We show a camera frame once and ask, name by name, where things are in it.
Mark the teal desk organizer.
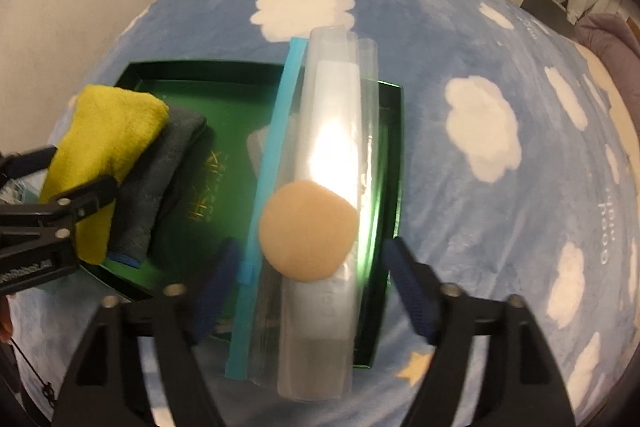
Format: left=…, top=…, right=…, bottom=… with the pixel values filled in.
left=0, top=172, right=43, bottom=208

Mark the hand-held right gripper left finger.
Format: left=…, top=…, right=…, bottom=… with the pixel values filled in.
left=50, top=237, right=246, bottom=427

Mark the black cord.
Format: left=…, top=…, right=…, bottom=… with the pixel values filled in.
left=10, top=339, right=57, bottom=408

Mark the blue cloud-print blanket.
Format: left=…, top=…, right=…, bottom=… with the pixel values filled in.
left=0, top=0, right=640, bottom=427

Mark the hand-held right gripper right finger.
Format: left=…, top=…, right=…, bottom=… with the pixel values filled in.
left=382, top=237, right=576, bottom=427

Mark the grey quilted cloth blue edge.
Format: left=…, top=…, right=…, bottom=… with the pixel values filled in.
left=102, top=107, right=208, bottom=269

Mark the beige powder puff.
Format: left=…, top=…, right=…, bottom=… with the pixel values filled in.
left=258, top=180, right=360, bottom=283

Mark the purple pillow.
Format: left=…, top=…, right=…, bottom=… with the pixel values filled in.
left=575, top=13, right=640, bottom=75

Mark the yellow towel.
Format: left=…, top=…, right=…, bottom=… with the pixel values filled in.
left=39, top=84, right=170, bottom=265

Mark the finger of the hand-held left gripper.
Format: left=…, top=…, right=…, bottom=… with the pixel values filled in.
left=0, top=146, right=60, bottom=180
left=0, top=174, right=120, bottom=258

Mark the green tray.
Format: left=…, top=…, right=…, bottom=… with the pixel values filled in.
left=85, top=59, right=405, bottom=370

